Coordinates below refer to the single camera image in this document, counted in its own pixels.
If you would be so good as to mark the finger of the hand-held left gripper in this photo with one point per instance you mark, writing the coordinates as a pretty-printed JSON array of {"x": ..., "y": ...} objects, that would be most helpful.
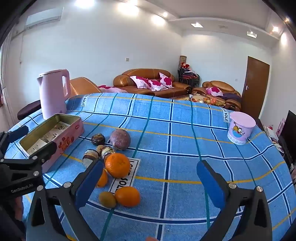
[
  {"x": 46, "y": 150},
  {"x": 17, "y": 134}
]

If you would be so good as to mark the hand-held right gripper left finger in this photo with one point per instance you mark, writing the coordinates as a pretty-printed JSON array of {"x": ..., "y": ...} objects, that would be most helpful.
[{"x": 89, "y": 185}]

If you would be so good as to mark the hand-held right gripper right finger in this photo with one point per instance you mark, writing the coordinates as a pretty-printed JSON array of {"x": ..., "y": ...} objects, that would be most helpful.
[{"x": 211, "y": 185}]

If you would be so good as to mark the orange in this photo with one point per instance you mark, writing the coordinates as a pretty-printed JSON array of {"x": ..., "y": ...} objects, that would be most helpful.
[
  {"x": 103, "y": 178},
  {"x": 117, "y": 165},
  {"x": 127, "y": 196}
]

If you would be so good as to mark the brown-green kiwi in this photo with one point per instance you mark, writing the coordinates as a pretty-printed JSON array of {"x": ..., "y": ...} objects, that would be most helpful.
[{"x": 106, "y": 199}]

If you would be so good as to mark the pink metal tin box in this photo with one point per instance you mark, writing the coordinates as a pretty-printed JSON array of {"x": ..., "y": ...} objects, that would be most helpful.
[{"x": 67, "y": 141}]

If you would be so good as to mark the small tan round fruit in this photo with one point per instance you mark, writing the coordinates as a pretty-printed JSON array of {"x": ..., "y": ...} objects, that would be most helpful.
[{"x": 100, "y": 148}]

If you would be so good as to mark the dark brown muffin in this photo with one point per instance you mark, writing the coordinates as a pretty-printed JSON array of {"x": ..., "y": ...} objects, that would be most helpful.
[{"x": 98, "y": 139}]

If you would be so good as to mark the purple passion fruit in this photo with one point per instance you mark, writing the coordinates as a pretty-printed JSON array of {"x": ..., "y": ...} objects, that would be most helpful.
[{"x": 120, "y": 140}]

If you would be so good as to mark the printed paper liner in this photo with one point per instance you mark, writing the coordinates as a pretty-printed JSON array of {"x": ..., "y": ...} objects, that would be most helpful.
[{"x": 49, "y": 135}]

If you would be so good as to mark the dark maroon stool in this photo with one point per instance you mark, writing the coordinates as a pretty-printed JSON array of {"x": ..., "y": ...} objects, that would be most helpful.
[{"x": 27, "y": 109}]

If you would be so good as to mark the pink electric kettle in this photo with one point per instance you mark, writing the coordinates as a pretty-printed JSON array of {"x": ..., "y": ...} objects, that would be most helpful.
[{"x": 52, "y": 97}]

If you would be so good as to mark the blue plaid tablecloth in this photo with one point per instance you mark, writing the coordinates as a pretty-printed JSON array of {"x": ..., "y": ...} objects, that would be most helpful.
[{"x": 173, "y": 143}]

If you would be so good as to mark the pink cartoon cup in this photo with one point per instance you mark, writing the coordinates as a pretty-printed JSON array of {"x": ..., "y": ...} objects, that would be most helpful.
[{"x": 241, "y": 129}]

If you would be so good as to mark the tan leather armchair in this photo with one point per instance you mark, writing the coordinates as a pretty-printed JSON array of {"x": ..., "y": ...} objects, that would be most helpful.
[{"x": 84, "y": 85}]

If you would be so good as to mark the pile of snacks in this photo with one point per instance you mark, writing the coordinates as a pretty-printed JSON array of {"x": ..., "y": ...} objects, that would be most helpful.
[{"x": 208, "y": 100}]

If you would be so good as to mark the purple cloth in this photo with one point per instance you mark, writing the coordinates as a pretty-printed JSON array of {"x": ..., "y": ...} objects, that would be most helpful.
[{"x": 231, "y": 96}]

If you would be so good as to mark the pink gift bag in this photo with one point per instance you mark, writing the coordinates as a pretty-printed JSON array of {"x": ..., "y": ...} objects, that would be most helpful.
[{"x": 281, "y": 126}]

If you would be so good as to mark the wooden coffee table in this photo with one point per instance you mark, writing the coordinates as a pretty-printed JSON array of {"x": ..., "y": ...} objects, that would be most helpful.
[{"x": 182, "y": 97}]

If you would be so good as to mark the black television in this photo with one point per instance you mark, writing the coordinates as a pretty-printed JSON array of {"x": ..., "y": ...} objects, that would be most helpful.
[{"x": 289, "y": 134}]

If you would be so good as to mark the pink floral cushion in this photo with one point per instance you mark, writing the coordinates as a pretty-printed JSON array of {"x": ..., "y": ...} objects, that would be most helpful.
[
  {"x": 138, "y": 81},
  {"x": 214, "y": 90},
  {"x": 157, "y": 84},
  {"x": 166, "y": 80}
]

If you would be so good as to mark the brown leather armchair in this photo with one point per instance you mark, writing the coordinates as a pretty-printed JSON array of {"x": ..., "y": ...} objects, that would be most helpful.
[{"x": 219, "y": 84}]

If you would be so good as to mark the brown wooden door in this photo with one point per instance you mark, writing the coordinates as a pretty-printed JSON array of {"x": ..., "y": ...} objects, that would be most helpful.
[{"x": 254, "y": 88}]

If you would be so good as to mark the stack of dark chairs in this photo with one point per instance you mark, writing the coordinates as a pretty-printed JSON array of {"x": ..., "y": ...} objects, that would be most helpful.
[{"x": 188, "y": 78}]

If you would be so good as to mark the white air conditioner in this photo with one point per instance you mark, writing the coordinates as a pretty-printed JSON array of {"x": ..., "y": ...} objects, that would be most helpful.
[{"x": 44, "y": 17}]

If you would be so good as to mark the red plush toy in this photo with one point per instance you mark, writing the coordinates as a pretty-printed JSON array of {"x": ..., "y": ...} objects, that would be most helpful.
[{"x": 185, "y": 65}]

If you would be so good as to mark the brown leather sofa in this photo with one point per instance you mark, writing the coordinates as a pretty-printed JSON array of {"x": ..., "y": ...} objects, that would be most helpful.
[{"x": 143, "y": 74}]

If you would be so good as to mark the square ceiling light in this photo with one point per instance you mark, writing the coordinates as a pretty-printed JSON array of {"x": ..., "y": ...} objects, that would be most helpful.
[
  {"x": 251, "y": 34},
  {"x": 197, "y": 24}
]

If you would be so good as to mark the white wall pipe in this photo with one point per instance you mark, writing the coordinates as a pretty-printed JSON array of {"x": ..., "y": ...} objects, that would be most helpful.
[{"x": 21, "y": 46}]

